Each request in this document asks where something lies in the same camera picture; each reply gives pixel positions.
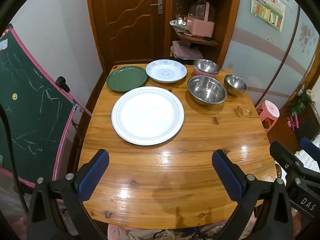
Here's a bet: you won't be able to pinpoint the black cable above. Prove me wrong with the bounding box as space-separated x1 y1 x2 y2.
0 105 28 215

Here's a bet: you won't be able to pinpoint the metal door handle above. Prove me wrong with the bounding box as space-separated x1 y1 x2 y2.
150 0 163 14

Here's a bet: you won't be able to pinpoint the wooden corner shelf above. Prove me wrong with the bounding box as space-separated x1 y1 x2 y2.
164 0 243 70

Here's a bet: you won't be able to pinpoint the small steel bowl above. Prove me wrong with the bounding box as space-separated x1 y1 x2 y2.
224 74 248 96

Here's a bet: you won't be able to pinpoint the pink basket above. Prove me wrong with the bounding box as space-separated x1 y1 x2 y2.
187 0 215 38

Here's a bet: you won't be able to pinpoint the green chalkboard with pink frame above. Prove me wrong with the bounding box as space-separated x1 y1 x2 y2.
0 24 93 188

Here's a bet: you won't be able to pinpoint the pink steel-lined bowl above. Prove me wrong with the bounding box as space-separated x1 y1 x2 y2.
193 59 220 78

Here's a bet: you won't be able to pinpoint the pink plastic stool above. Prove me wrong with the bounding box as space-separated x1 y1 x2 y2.
255 100 280 133

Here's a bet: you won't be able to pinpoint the pink plastic toy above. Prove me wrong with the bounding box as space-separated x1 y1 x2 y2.
287 115 300 130

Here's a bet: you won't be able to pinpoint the green printed cloth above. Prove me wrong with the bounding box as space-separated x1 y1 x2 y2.
290 94 313 117

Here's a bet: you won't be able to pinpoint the blue floral white plate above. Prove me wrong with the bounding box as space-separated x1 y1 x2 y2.
146 59 187 84

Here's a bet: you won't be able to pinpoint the large steel bowl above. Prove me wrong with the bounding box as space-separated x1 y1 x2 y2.
187 75 227 104

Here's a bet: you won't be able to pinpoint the green plate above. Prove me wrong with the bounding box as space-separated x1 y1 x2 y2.
106 66 148 92

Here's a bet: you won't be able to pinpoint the wall poster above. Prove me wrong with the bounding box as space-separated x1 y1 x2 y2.
251 0 287 32

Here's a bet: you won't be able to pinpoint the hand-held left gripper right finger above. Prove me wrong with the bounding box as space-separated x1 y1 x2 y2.
211 149 293 240

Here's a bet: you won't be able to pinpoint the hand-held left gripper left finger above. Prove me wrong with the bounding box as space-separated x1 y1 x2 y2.
26 149 110 240

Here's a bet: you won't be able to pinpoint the large white plate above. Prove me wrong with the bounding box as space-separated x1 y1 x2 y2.
111 86 185 146

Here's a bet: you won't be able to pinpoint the beige knitted cloth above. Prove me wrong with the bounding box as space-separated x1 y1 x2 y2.
130 227 200 240

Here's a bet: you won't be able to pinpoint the foil packets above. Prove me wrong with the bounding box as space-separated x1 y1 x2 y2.
169 15 190 29

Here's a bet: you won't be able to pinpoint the pale sliding door wardrobe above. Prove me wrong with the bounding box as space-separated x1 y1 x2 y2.
220 0 320 110

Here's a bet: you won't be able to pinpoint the white checked printed blanket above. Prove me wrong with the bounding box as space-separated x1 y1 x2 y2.
294 150 320 172

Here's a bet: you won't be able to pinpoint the folded pink cloth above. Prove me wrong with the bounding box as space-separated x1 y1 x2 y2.
170 40 203 60

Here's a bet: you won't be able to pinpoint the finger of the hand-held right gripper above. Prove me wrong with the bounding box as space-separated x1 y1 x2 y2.
299 137 320 157
269 141 320 182

